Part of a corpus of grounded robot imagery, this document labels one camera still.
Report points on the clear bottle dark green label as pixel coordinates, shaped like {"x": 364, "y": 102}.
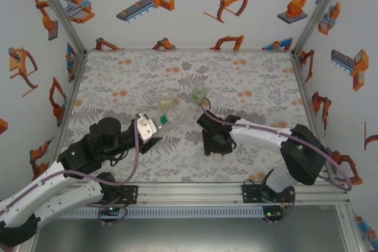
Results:
{"x": 163, "y": 119}

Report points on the clear bottle bright green label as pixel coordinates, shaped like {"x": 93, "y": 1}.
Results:
{"x": 199, "y": 94}

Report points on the clear bottle pale yellow label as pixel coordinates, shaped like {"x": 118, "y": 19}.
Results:
{"x": 166, "y": 103}

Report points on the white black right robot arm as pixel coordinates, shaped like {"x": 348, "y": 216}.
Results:
{"x": 260, "y": 137}

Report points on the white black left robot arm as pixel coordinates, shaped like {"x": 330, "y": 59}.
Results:
{"x": 44, "y": 181}

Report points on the grey floral table mat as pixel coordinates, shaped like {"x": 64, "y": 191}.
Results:
{"x": 133, "y": 72}

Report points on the small green-lit circuit board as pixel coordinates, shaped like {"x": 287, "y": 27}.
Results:
{"x": 271, "y": 213}
{"x": 110, "y": 209}

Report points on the grey metal panel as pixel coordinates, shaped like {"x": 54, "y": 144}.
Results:
{"x": 192, "y": 235}

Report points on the aluminium table side rail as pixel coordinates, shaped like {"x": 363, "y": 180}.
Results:
{"x": 308, "y": 101}
{"x": 67, "y": 116}

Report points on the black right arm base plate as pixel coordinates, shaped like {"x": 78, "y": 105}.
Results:
{"x": 248, "y": 193}

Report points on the long aluminium base rail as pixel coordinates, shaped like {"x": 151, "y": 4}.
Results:
{"x": 192, "y": 194}

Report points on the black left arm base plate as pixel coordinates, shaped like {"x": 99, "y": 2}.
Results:
{"x": 133, "y": 194}

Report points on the thin aluminium table edge rail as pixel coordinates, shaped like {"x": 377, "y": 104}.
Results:
{"x": 189, "y": 49}

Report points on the slanted aluminium frame post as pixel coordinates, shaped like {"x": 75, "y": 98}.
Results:
{"x": 61, "y": 13}
{"x": 318, "y": 13}

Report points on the short aluminium frame leg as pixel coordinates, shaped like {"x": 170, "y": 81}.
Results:
{"x": 28, "y": 249}
{"x": 347, "y": 228}

